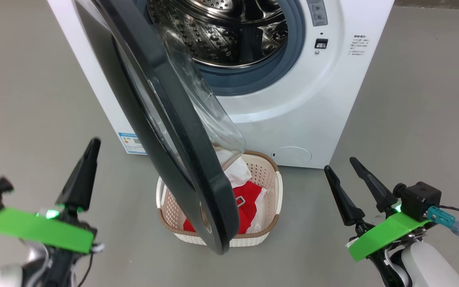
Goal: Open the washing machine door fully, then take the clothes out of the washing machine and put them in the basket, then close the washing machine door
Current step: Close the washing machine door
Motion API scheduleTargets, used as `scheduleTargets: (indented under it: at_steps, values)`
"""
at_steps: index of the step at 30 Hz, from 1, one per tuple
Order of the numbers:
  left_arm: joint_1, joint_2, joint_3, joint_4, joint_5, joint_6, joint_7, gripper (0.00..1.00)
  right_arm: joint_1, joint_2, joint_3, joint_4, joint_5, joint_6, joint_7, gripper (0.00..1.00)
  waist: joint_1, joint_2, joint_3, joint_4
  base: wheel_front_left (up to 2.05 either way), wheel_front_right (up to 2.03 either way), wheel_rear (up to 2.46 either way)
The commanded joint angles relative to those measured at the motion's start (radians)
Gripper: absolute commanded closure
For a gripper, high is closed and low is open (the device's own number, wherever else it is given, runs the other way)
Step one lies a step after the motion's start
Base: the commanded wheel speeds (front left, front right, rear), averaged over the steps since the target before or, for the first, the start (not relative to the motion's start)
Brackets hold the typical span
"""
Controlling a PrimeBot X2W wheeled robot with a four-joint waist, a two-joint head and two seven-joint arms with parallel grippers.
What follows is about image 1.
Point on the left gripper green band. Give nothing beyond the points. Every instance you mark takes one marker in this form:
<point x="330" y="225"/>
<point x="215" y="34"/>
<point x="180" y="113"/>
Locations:
<point x="34" y="231"/>

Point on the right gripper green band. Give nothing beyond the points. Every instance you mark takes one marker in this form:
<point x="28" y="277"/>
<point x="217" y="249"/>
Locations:
<point x="389" y="233"/>

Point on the black round glass washer door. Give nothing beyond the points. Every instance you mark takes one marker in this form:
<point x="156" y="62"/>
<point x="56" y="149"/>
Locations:
<point x="181" y="139"/>

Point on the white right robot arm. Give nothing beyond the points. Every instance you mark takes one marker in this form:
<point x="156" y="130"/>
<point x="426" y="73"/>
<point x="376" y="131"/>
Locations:
<point x="432" y="267"/>

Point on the cream basket with brown rim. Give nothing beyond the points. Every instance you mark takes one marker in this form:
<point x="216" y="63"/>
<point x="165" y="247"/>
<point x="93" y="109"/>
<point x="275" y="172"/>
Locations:
<point x="265" y="175"/>

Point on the white front-load washing machine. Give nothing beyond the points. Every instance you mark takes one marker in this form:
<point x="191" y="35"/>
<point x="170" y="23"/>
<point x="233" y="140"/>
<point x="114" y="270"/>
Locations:
<point x="313" y="111"/>

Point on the grey rubber door gasket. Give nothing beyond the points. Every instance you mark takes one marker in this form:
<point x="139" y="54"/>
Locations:
<point x="285" y="67"/>

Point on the black door latch socket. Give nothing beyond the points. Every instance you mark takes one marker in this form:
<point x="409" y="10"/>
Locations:
<point x="321" y="44"/>

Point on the blue energy label sticker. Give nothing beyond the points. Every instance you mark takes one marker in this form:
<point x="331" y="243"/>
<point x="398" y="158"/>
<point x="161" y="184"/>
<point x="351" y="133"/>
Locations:
<point x="130" y="143"/>

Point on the round filter cover panel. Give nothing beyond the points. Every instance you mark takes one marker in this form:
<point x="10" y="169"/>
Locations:
<point x="291" y="155"/>

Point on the printed text sticker on washer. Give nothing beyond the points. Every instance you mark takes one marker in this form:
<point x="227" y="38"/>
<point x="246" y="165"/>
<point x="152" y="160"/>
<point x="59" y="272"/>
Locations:
<point x="358" y="44"/>

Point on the grey warning sticker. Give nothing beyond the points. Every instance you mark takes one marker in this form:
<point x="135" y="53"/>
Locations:
<point x="317" y="12"/>

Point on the steel perforated washer drum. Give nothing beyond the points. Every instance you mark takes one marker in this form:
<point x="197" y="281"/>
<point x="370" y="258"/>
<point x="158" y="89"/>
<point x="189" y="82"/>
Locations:
<point x="221" y="36"/>

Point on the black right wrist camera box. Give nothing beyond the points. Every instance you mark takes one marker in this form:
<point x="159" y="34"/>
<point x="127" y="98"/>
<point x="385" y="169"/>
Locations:
<point x="418" y="199"/>

